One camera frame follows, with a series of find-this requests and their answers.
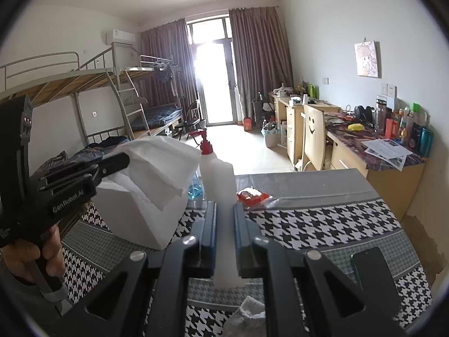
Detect wooden desk with drawers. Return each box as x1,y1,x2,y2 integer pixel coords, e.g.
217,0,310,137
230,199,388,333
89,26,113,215
269,91,342,165

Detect red snack packet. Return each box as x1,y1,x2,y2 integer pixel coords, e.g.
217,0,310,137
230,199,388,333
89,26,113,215
237,188,279,211

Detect printed papers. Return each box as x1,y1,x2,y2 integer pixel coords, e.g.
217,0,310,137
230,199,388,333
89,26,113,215
361,138,414,171

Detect wooden smiley chair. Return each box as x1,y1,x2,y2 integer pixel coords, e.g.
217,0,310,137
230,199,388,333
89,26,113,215
302,103,330,172

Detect blue patterned quilt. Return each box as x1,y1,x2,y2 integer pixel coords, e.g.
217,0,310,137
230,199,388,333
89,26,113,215
45,137,130,169

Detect wooden desk with patterned cover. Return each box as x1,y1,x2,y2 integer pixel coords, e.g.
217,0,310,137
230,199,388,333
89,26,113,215
324,112,427,222

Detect glass balcony door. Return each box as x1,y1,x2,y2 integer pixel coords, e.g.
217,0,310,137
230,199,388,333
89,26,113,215
187,15,239,127

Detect cartoon wall picture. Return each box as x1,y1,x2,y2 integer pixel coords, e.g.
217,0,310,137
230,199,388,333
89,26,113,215
354,40,381,78

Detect small metal bunk bed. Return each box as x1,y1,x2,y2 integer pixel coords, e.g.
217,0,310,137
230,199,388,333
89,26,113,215
112,42,185,137

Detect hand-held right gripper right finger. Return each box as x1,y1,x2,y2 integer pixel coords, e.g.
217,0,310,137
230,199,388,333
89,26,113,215
233,203,407,337

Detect row of toiletry bottles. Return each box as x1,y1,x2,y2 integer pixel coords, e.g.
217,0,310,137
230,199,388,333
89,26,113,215
375,95,434,158

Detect white air conditioner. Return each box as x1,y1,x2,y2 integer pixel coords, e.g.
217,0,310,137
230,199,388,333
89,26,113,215
105,28,136,46

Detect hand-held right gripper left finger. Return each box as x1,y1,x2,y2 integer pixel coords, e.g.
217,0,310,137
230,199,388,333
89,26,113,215
61,200,220,337

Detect houndstooth tablecloth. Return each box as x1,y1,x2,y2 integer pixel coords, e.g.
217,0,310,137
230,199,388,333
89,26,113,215
61,168,436,337

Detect black round device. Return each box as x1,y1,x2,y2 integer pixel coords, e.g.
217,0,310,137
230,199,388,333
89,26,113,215
352,105,374,123

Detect white foam tube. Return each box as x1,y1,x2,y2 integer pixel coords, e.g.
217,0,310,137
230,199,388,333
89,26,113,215
210,160,247,289

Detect grey sock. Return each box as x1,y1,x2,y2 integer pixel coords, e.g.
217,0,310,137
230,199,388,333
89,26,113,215
223,295,268,337

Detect brown curtain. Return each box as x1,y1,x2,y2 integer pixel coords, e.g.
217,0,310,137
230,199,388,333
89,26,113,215
229,6,294,123
140,19,199,130

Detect dark hanging clothes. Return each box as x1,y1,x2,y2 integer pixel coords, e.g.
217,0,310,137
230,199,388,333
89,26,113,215
156,65,179,95

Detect blue glass item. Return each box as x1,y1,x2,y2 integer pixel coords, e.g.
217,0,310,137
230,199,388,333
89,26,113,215
182,176,206,201

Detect white trash bin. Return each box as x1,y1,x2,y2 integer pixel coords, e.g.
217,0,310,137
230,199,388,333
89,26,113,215
261,126,283,148

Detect black smartphone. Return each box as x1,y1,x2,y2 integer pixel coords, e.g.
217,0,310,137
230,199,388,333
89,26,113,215
351,247,404,320

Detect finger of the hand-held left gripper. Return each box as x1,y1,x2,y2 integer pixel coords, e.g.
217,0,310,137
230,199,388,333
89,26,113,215
37,152,131,192

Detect white foam box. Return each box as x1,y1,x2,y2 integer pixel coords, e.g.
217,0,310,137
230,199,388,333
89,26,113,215
92,179,190,251

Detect person's left hand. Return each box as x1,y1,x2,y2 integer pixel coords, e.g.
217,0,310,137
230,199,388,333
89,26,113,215
0,225,66,281

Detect black trolley bag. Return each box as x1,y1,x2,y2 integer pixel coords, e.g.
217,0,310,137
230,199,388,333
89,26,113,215
252,92,276,123

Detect large metal bunk bed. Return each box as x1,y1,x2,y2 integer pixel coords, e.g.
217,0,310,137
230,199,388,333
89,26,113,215
0,52,151,155

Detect black folding chair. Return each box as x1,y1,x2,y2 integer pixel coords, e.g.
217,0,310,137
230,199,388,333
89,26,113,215
180,100,200,134

